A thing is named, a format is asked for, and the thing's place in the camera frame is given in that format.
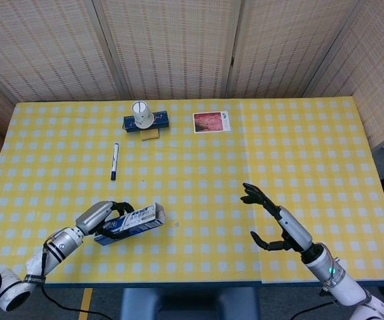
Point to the blue white toothpaste box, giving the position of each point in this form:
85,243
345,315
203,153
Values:
138,218

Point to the red picture card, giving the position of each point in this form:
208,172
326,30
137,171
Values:
208,122

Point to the white blue marker pen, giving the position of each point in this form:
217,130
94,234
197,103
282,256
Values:
114,163

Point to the yellow sponge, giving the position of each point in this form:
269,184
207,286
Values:
150,135

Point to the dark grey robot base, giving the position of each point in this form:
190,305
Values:
178,305

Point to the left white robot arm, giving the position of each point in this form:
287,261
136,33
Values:
62,245

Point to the yellow floor tape strip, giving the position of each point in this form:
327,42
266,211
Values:
85,305

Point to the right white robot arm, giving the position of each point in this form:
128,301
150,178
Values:
332,276

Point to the dark blue rectangular box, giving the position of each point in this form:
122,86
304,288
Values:
162,120

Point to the white paper cup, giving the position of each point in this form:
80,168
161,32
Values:
142,116

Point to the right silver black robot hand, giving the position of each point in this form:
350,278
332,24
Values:
295,230

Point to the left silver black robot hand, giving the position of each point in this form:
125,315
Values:
90,218

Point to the yellow white checked tablecloth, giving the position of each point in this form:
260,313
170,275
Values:
192,166

